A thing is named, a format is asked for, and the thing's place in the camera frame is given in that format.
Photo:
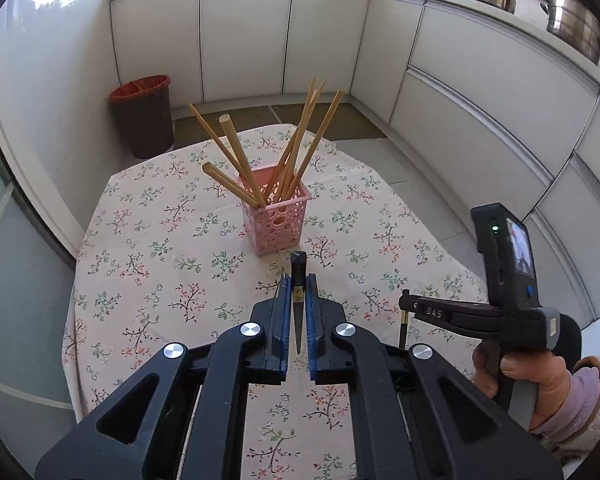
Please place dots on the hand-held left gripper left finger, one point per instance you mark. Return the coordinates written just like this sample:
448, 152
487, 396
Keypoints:
281, 330

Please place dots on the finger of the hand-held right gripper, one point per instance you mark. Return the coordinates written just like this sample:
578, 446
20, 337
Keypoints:
450, 312

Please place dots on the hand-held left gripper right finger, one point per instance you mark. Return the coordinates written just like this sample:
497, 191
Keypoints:
311, 330

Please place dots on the black chopstick with gold band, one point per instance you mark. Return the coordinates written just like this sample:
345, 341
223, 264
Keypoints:
403, 332
298, 310

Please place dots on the pink perforated utensil basket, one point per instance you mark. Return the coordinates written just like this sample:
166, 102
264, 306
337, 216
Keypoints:
275, 225

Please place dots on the bunch of bamboo chopsticks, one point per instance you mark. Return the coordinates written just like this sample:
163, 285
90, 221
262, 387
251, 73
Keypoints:
238, 152

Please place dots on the person's right forearm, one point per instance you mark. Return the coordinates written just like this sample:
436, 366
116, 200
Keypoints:
580, 395

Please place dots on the person's right hand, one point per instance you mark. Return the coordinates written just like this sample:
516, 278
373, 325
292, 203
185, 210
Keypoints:
550, 380

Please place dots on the floral tablecloth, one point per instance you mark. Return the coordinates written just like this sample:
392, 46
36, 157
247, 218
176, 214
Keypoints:
155, 260

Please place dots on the brown trash bin red liner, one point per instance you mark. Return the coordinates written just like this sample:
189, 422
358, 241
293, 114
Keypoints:
142, 115

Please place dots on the large steel pot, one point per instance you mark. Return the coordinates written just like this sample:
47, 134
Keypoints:
575, 25

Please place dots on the frosted glass sliding door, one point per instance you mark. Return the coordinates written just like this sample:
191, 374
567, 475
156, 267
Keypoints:
20, 285

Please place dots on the white kitchen cabinets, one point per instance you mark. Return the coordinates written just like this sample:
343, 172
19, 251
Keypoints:
245, 35

